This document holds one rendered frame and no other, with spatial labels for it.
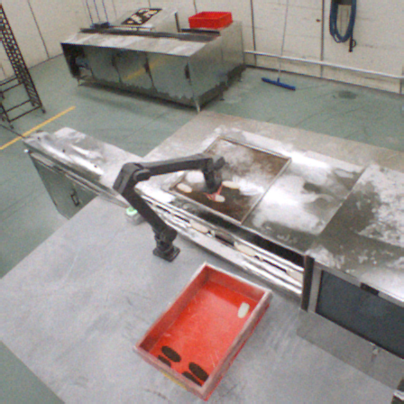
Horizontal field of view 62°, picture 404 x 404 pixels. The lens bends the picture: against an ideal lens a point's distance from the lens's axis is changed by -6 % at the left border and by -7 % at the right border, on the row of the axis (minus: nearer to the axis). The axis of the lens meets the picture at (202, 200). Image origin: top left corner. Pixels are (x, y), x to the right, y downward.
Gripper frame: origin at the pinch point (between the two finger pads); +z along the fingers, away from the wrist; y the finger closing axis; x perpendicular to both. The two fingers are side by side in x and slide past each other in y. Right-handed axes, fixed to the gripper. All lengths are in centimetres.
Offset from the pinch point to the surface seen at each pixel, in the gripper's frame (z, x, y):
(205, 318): 4, 28, 57
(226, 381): 2, 49, 75
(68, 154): 0, -120, 2
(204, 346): 2, 35, 68
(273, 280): 4, 46, 30
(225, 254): 4.4, 20.1, 26.1
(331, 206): 4, 54, -17
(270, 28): 80, -144, -367
